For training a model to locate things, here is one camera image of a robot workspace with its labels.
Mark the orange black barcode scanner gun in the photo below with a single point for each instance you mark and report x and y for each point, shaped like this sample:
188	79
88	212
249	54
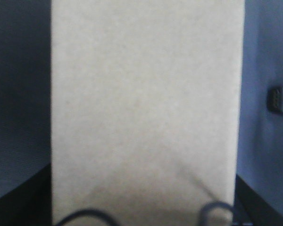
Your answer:
274	99

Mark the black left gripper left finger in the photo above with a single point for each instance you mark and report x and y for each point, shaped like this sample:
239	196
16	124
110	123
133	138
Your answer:
13	202

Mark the small brown cardboard package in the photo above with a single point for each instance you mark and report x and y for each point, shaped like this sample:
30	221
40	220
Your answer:
145	107

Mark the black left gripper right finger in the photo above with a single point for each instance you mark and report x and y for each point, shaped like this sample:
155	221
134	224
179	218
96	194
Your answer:
251	209

